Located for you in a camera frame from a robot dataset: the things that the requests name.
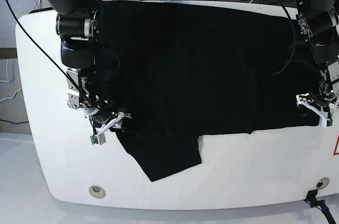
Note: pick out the black T-shirt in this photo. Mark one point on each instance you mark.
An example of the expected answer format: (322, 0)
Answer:
(183, 71)

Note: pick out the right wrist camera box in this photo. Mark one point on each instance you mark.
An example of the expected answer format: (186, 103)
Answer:
(98, 139)

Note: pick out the right table grommet hole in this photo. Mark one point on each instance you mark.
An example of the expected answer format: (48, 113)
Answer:
(322, 183)

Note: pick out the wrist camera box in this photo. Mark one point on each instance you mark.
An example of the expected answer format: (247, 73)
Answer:
(327, 122)
(98, 139)

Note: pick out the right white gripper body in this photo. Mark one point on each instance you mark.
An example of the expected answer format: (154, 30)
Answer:
(100, 123)

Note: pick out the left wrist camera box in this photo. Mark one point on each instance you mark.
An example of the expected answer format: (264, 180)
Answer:
(327, 122)

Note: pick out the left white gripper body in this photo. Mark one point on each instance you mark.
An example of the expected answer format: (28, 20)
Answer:
(323, 105)

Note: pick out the black clamp with cable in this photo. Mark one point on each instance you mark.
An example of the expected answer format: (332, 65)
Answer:
(313, 202)

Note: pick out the table grommet hole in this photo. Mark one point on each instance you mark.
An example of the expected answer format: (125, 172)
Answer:
(97, 192)
(322, 183)

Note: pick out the left table grommet hole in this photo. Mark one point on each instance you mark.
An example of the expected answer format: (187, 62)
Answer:
(97, 192)

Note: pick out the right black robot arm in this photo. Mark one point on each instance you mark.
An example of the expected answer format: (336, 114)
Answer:
(91, 66)

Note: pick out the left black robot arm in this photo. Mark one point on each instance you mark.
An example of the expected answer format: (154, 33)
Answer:
(318, 22)

